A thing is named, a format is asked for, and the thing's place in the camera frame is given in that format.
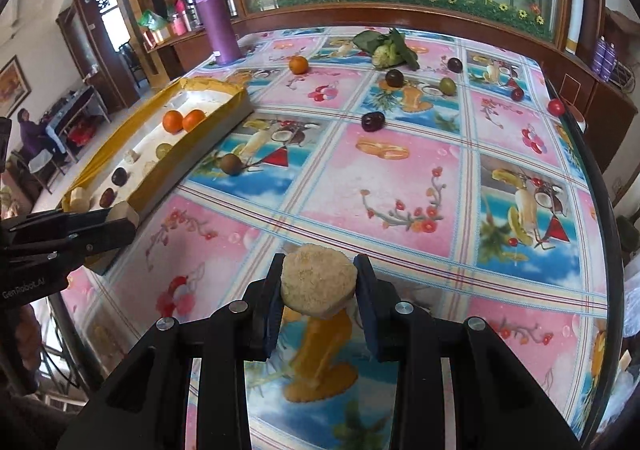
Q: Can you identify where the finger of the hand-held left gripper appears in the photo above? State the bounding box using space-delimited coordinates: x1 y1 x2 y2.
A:
0 219 137 271
0 208 116 245

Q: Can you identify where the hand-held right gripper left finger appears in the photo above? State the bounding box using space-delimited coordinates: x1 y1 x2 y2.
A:
55 252 287 450

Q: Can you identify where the cluttered side table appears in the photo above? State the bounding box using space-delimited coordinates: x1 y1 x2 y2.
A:
47 84 111 151

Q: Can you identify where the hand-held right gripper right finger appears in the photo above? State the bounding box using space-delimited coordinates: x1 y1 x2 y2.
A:
352 254 583 450

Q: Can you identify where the wooden chair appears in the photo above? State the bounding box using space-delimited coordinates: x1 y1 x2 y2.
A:
12 150 66 193

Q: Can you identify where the purple thermos bottle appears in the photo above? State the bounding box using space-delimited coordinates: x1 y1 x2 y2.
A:
192 0 242 65

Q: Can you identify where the printed fruit tablecloth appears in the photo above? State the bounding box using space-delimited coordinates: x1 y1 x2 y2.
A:
60 24 608 450

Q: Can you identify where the green leafy vegetable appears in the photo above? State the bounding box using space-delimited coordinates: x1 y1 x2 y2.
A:
352 28 420 70

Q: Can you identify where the framed wall picture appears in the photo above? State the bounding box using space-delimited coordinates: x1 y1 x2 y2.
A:
0 54 32 118

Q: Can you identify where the yellow cardboard tray box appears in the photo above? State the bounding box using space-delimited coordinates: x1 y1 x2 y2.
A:
60 76 253 277

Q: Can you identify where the brown kiwi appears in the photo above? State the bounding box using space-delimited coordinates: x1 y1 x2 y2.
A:
220 153 244 177

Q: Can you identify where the green package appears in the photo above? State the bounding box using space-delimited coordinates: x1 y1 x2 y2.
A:
137 10 168 30

